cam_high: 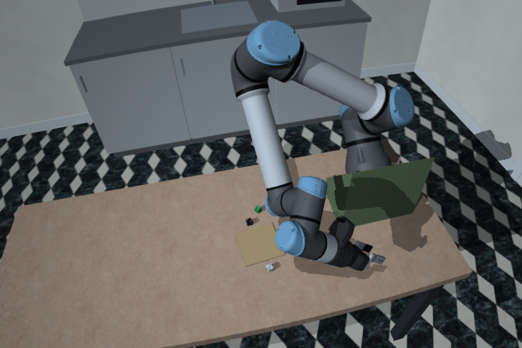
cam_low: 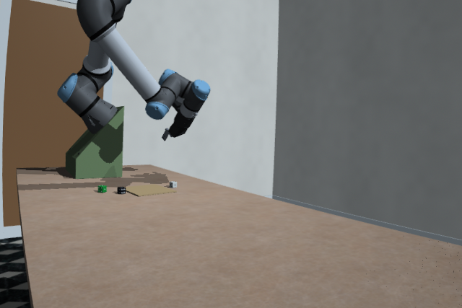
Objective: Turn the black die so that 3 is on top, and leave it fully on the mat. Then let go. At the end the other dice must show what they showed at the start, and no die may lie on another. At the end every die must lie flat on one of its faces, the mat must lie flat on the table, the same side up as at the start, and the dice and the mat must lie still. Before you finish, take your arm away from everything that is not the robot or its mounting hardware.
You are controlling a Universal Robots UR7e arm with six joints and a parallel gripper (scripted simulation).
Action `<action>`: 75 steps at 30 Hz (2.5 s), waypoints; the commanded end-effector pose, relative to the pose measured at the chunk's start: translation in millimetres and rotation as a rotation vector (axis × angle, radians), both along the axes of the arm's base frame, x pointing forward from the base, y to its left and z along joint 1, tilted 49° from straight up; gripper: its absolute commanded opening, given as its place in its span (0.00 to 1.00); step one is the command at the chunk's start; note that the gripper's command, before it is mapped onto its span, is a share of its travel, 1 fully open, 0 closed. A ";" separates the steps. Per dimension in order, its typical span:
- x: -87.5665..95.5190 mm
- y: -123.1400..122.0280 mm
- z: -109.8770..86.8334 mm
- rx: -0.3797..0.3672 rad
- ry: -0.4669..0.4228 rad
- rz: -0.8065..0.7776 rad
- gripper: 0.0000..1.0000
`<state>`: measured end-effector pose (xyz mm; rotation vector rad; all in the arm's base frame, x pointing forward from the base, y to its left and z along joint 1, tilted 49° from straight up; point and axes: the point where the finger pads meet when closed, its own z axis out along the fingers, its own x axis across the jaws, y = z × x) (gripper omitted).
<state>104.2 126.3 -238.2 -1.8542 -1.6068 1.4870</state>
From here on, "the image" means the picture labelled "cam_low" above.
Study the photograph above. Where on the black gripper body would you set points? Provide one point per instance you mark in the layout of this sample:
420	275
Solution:
182	120

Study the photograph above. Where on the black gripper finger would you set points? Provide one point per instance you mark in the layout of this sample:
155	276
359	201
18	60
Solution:
165	134

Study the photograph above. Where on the green die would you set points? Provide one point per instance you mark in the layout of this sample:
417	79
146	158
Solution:
102	188

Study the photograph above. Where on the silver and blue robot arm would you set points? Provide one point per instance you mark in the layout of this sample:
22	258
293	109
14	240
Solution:
80	92

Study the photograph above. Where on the tan flat mat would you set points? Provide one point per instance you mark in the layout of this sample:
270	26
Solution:
142	190

